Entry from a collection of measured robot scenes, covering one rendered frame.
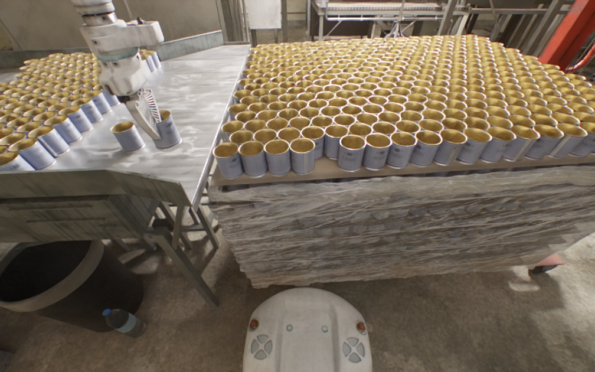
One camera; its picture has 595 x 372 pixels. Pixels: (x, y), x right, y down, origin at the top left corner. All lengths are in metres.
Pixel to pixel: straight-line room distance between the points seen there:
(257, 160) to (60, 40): 3.69
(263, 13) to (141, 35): 3.01
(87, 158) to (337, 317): 1.16
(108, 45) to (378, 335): 1.64
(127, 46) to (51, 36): 3.64
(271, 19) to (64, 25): 2.34
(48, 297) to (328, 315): 1.21
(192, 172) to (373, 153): 0.53
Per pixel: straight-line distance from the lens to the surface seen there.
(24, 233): 1.26
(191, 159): 0.81
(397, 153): 0.69
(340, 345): 1.20
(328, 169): 0.68
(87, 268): 1.44
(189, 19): 3.37
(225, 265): 1.79
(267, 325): 1.21
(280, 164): 0.63
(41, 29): 4.23
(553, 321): 2.20
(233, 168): 0.66
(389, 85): 1.05
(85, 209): 0.98
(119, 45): 0.57
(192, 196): 0.68
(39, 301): 1.47
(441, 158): 0.77
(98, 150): 1.03
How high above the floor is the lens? 1.53
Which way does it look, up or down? 45 degrees down
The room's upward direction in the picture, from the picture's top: 1 degrees counter-clockwise
